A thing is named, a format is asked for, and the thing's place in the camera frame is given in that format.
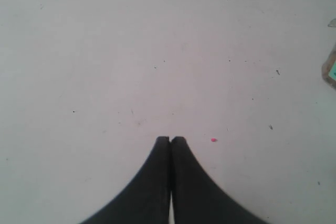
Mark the nut jar gold lid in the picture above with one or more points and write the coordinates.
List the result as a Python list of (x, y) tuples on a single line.
[(328, 69)]

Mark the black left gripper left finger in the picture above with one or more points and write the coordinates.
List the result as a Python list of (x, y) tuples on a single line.
[(146, 198)]

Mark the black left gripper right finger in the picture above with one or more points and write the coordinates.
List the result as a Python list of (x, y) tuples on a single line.
[(196, 197)]

